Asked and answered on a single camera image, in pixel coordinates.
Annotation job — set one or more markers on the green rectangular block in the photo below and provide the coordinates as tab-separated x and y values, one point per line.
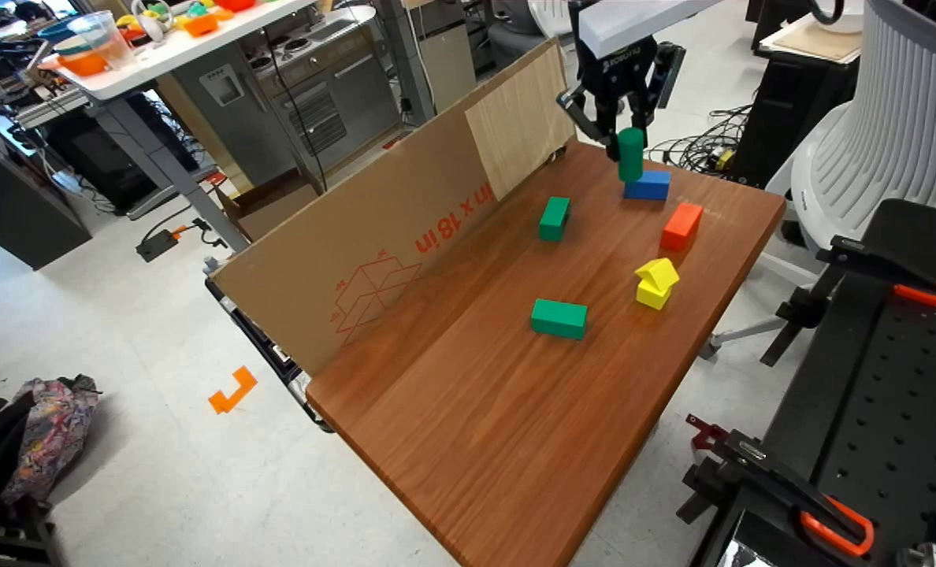
553	218
560	320

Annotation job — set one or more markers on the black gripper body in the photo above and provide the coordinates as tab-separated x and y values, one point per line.
626	75

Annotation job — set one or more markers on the black stand with beige top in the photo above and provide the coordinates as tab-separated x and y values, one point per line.
802	82

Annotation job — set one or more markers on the white ribbed office chair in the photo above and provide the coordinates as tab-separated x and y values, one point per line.
886	115

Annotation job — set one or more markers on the orange floor bracket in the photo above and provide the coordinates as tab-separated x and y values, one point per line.
235	393

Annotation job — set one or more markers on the black perforated board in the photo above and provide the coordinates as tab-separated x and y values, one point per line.
910	411

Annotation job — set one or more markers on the orange rectangular block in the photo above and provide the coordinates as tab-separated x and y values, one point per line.
682	225

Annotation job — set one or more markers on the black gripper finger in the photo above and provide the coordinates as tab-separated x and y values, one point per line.
612	131
647	115

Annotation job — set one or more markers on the black low cabinet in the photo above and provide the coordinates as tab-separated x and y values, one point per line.
15	208

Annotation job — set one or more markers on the brown cardboard panel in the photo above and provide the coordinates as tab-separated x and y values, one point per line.
360	231

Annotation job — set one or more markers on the blue rectangular block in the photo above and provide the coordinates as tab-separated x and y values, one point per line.
650	191

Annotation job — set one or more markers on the black power brick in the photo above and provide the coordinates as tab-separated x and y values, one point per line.
160	244

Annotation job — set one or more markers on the clear plastic bowl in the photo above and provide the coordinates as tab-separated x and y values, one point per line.
99	35

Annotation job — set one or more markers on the grey metal cabinet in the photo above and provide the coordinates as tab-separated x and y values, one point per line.
329	97

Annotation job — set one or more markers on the green cylindrical block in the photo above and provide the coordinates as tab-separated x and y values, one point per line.
632	160

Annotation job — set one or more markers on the yellow house shaped block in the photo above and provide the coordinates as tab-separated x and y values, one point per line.
656	286

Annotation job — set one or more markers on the white folding table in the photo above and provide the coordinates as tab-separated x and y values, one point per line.
171	59

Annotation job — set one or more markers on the orange plastic tub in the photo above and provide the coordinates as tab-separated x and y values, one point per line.
204	22

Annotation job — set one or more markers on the plywood board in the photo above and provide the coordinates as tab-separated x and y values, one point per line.
517	115

